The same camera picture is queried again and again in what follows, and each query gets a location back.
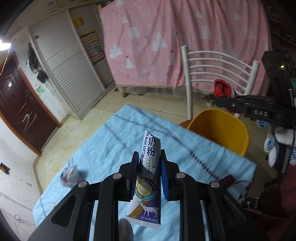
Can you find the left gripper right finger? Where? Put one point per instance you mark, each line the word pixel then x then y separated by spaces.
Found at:
pixel 208 211

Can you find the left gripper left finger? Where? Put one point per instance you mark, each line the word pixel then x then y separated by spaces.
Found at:
pixel 71 218

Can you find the milk powder sachet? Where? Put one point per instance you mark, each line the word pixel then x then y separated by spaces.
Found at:
pixel 145 207

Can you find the silver snack wrapper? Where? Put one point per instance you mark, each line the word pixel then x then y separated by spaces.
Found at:
pixel 70 176

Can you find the white gloved right hand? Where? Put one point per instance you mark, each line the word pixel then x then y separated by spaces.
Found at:
pixel 279 136

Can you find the white gloved left hand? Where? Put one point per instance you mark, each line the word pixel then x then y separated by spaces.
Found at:
pixel 125 230

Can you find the light blue bed sheet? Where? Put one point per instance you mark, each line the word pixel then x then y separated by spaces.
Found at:
pixel 115 141

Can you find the white metal chair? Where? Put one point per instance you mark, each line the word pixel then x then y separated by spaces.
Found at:
pixel 215 74

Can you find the dark brown door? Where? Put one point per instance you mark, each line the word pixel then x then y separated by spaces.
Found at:
pixel 22 109

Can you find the pink patterned curtain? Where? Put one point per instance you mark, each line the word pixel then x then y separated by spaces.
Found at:
pixel 143 39

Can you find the white louvered wardrobe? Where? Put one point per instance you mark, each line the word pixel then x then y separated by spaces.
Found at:
pixel 57 42

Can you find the black bags on hook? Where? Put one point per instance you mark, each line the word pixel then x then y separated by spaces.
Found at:
pixel 35 66

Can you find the wooden bed frame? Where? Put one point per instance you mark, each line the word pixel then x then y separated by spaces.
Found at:
pixel 159 91

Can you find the colourful wall chart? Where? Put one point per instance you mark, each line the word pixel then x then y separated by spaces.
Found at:
pixel 92 46

